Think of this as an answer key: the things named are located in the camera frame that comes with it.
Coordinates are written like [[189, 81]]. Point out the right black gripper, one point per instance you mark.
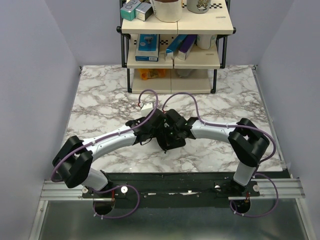
[[167, 126]]

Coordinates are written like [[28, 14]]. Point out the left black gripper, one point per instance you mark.
[[154, 135]]

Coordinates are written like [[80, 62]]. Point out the black zip tool case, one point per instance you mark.
[[168, 140]]

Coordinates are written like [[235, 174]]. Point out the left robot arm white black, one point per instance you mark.
[[73, 163]]

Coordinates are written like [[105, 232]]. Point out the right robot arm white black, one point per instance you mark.
[[248, 143]]

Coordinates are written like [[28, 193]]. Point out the orange snack bag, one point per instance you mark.
[[151, 73]]

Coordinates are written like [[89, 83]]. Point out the grey pouch on shelf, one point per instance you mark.
[[184, 73]]

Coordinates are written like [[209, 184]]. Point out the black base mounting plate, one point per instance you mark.
[[174, 190]]

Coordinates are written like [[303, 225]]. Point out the beige three-tier shelf rack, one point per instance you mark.
[[206, 63]]

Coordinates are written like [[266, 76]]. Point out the blue toothpaste box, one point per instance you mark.
[[172, 50]]

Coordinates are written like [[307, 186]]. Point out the blue razor package box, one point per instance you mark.
[[147, 48]]

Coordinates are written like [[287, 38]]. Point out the purple toothpaste box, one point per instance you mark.
[[186, 47]]

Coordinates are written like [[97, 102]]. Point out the white green cup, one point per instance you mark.
[[205, 41]]

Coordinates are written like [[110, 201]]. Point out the white round tub brown lid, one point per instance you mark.
[[169, 11]]

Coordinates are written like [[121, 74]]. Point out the silver grey small box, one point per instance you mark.
[[143, 11]]

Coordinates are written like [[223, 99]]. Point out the teal white carton box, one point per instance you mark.
[[127, 12]]

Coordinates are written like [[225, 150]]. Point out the white printed mug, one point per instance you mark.
[[198, 6]]

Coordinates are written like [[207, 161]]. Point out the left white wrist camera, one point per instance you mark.
[[146, 109]]

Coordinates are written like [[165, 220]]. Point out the aluminium rail profile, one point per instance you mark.
[[287, 188]]

